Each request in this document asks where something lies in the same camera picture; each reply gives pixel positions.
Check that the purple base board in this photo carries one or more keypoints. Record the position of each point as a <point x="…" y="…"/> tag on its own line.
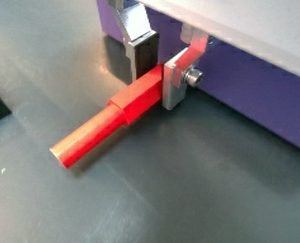
<point x="254" y="87"/>

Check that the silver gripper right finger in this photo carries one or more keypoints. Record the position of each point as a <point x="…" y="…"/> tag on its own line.
<point x="179" y="72"/>

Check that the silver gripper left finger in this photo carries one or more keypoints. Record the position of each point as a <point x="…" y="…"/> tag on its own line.
<point x="141" y="39"/>

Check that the red peg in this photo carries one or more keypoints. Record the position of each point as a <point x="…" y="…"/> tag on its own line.
<point x="125" y="107"/>

